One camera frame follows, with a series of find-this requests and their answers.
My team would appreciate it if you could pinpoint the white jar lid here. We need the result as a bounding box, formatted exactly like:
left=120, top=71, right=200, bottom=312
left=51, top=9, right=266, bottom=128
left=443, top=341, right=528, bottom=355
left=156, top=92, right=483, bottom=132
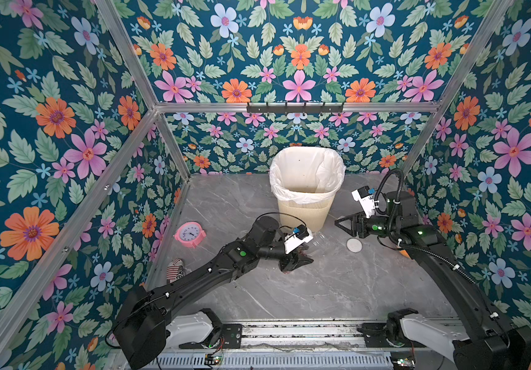
left=346, top=238, right=363, bottom=253

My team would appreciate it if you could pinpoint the clear jar with tea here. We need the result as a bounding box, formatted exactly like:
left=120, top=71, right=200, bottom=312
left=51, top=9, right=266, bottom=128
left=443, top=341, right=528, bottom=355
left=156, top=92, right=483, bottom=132
left=286, top=247, right=314, bottom=272

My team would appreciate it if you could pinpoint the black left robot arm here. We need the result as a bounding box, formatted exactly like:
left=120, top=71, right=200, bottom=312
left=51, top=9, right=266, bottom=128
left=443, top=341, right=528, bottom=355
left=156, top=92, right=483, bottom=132
left=111, top=214, right=313, bottom=369

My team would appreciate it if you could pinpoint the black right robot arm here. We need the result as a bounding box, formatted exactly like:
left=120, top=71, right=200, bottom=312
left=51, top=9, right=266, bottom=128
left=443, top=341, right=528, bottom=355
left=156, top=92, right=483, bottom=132
left=334, top=169, right=531, bottom=369

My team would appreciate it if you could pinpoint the cream ribbed trash bin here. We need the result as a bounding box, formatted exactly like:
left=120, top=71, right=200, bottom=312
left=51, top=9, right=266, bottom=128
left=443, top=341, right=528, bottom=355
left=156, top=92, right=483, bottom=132
left=278, top=197, right=334, bottom=233

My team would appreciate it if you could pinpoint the white plastic bin liner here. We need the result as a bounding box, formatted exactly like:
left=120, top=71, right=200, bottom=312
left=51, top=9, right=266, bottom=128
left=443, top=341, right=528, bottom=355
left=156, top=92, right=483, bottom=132
left=269, top=146, right=347, bottom=204

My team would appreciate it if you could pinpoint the pink alarm clock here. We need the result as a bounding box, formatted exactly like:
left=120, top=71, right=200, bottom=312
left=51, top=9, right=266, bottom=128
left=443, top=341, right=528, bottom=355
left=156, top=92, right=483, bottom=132
left=175, top=221, right=206, bottom=248

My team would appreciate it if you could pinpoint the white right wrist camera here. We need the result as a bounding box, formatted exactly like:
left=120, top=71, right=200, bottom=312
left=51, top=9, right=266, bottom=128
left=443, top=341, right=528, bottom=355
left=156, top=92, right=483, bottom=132
left=351, top=186, right=377, bottom=218

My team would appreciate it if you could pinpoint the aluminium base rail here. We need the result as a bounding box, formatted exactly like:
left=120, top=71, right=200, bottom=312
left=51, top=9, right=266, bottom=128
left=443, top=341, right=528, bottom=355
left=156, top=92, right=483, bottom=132
left=107, top=318, right=507, bottom=370

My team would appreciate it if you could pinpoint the black hook rail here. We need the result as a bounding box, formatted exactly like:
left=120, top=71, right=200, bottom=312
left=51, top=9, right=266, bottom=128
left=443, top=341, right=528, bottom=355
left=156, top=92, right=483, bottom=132
left=245, top=102, right=344, bottom=115

